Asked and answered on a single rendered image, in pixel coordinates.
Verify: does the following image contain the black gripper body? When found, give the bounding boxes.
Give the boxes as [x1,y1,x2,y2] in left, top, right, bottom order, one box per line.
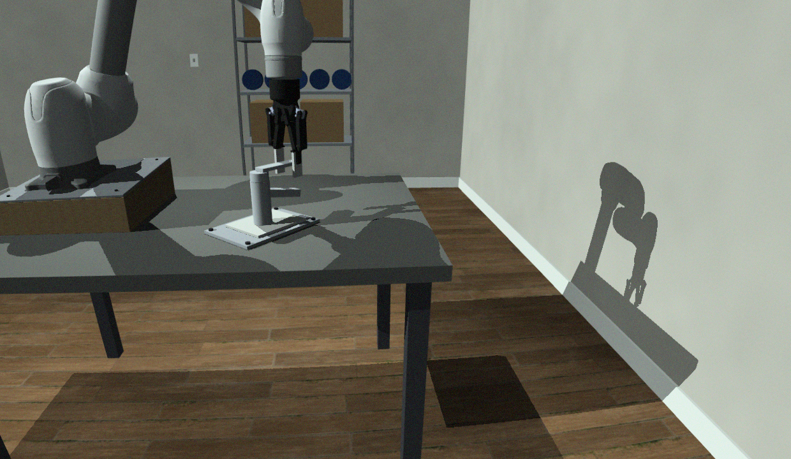
[269,79,300,122]

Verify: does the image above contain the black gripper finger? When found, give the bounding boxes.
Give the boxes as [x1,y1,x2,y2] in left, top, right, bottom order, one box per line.
[265,107,285,174]
[281,105,307,178]

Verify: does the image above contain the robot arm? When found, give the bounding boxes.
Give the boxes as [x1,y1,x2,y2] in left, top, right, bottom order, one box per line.
[24,0,314,191]

